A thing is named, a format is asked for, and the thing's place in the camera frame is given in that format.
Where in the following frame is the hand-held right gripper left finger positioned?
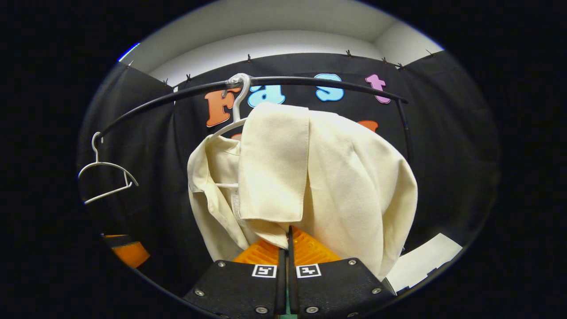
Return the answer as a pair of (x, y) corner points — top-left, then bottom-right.
(183, 238), (287, 319)

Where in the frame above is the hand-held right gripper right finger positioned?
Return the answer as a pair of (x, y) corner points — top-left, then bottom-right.
(287, 225), (398, 319)

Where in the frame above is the cream collared shirt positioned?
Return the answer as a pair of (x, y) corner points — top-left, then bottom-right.
(187, 102), (418, 282)

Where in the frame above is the white plastic clothes hanger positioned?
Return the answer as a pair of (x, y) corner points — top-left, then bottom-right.
(78, 132), (139, 205)
(209, 73), (252, 189)

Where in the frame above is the black clothes rack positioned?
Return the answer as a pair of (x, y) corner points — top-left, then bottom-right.
(95, 75), (415, 167)

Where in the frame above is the black backdrop cloth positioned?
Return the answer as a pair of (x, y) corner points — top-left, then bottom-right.
(78, 51), (501, 297)

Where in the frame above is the row of small backdrop clips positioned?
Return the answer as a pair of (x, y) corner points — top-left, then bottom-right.
(126, 49), (435, 87)

